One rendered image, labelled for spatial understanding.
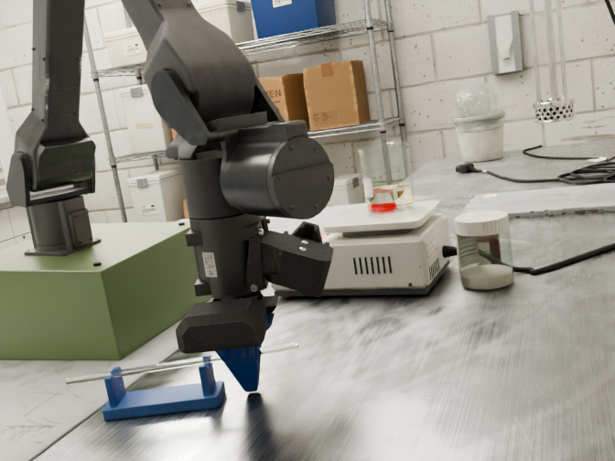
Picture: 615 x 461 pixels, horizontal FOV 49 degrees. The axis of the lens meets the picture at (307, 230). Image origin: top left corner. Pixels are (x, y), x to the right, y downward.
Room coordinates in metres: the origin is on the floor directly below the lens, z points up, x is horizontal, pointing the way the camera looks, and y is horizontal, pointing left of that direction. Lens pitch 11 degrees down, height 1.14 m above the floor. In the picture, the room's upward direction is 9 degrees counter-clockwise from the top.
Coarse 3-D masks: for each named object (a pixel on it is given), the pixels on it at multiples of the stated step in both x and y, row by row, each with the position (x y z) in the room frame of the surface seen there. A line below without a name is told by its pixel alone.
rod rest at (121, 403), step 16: (208, 368) 0.53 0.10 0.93; (112, 384) 0.53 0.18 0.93; (192, 384) 0.55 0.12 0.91; (208, 384) 0.52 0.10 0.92; (112, 400) 0.53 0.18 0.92; (128, 400) 0.54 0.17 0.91; (144, 400) 0.53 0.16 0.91; (160, 400) 0.53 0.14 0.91; (176, 400) 0.52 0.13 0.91; (192, 400) 0.52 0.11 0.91; (208, 400) 0.52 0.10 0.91; (112, 416) 0.52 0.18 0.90; (128, 416) 0.52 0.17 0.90
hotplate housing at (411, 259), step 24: (432, 216) 0.83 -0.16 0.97; (336, 240) 0.77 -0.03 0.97; (360, 240) 0.75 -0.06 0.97; (384, 240) 0.74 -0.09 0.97; (408, 240) 0.73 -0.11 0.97; (432, 240) 0.75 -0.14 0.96; (336, 264) 0.76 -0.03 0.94; (360, 264) 0.75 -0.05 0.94; (384, 264) 0.74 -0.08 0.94; (408, 264) 0.73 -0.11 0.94; (432, 264) 0.74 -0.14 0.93; (288, 288) 0.79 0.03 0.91; (336, 288) 0.77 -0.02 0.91; (360, 288) 0.76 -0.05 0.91; (384, 288) 0.74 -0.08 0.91; (408, 288) 0.73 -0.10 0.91
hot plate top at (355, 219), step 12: (420, 204) 0.82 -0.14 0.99; (432, 204) 0.81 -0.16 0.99; (348, 216) 0.82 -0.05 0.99; (360, 216) 0.80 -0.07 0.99; (396, 216) 0.77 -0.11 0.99; (408, 216) 0.76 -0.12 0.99; (420, 216) 0.75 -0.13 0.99; (324, 228) 0.77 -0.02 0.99; (336, 228) 0.77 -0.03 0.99; (348, 228) 0.76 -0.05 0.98; (360, 228) 0.75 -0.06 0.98; (372, 228) 0.75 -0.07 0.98; (384, 228) 0.74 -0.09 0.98; (396, 228) 0.73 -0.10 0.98; (408, 228) 0.73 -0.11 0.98
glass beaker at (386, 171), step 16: (384, 144) 0.84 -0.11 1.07; (400, 144) 0.82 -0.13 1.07; (368, 160) 0.78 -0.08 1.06; (384, 160) 0.77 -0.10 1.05; (400, 160) 0.78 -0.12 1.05; (368, 176) 0.78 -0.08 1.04; (384, 176) 0.77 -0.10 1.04; (400, 176) 0.77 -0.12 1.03; (368, 192) 0.79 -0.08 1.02; (384, 192) 0.77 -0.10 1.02; (400, 192) 0.77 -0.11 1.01; (368, 208) 0.79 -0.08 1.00; (384, 208) 0.77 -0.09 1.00; (400, 208) 0.77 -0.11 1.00
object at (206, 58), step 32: (128, 0) 0.56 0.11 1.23; (160, 0) 0.54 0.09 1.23; (160, 32) 0.52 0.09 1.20; (192, 32) 0.53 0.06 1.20; (224, 32) 0.55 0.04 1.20; (160, 64) 0.52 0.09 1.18; (192, 64) 0.50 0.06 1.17; (224, 64) 0.52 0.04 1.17; (192, 96) 0.50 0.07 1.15; (224, 96) 0.51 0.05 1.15
